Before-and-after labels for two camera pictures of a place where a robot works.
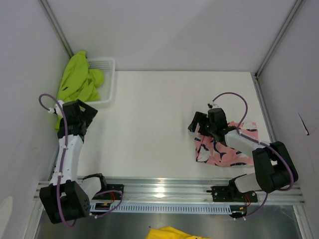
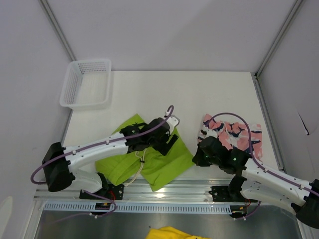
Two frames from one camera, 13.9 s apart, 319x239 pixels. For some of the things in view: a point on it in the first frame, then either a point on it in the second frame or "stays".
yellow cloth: [169, 232] stays
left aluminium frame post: [45, 5] stays
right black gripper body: [212, 127] to [203, 160]
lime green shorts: [78, 81] to [154, 168]
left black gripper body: [88, 114] to [156, 144]
